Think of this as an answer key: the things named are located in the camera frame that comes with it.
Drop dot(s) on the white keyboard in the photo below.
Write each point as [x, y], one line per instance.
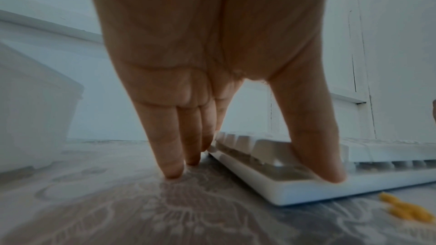
[306, 187]

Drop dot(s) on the white wooden frame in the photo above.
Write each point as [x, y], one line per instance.
[357, 50]

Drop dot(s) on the floral tablecloth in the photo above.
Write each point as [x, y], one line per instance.
[85, 206]

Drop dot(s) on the person's right hand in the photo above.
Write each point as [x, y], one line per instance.
[434, 110]

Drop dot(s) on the person's left hand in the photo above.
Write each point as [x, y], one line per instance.
[204, 23]

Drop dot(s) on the clear plastic container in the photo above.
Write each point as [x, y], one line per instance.
[34, 117]

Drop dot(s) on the scattered orange crumbs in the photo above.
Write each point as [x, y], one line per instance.
[408, 210]

